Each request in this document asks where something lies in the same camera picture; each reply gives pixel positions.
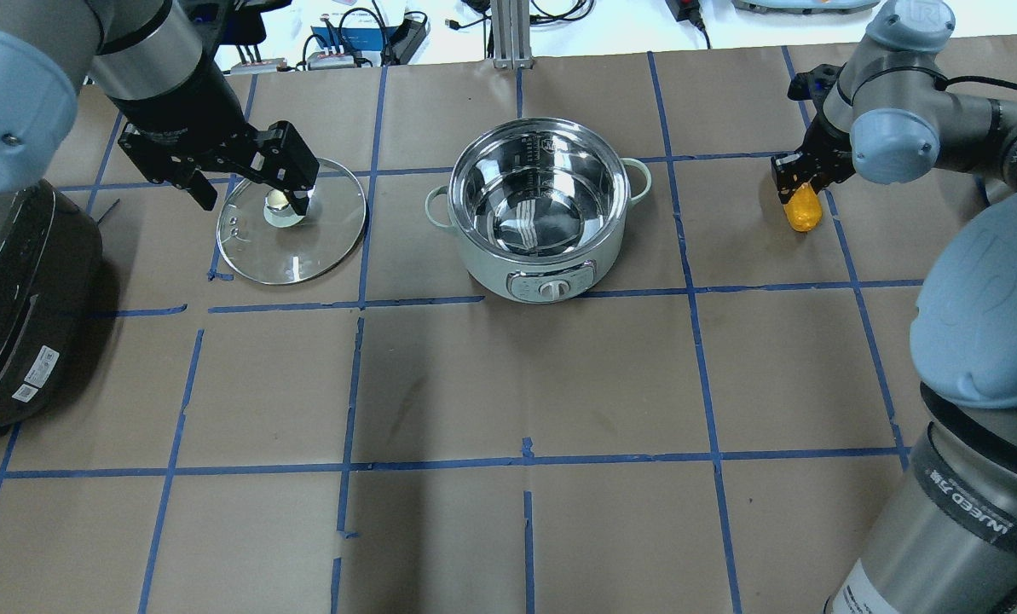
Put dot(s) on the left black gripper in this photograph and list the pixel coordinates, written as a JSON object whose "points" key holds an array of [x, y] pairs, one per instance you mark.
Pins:
{"points": [[170, 111]]}

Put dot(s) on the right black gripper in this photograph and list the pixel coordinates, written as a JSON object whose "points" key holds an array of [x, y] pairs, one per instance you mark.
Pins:
{"points": [[817, 162]]}

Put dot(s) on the yellow corn cob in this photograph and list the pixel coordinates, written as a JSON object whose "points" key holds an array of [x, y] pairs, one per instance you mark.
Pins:
{"points": [[804, 210]]}

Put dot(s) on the glass pot lid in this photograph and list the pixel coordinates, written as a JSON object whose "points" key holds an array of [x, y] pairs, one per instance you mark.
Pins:
{"points": [[261, 237]]}

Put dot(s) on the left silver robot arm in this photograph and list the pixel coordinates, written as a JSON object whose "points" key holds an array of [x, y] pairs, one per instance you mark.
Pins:
{"points": [[182, 119]]}

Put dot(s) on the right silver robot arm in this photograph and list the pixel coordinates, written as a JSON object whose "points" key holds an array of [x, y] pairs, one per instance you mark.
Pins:
{"points": [[947, 540]]}

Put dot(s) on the pale green electric pot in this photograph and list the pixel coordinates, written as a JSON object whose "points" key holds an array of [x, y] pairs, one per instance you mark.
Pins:
{"points": [[538, 208]]}

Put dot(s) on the orange usb hub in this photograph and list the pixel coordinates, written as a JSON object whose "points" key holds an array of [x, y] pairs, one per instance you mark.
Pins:
{"points": [[268, 65], [323, 60]]}

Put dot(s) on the blue box on desk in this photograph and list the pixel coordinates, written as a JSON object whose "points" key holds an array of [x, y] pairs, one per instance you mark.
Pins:
{"points": [[354, 37]]}

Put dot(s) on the black rice cooker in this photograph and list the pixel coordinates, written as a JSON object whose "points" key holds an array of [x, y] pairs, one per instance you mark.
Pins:
{"points": [[50, 251]]}

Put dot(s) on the aluminium frame post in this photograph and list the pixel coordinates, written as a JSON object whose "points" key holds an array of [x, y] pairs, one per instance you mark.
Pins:
{"points": [[510, 29]]}

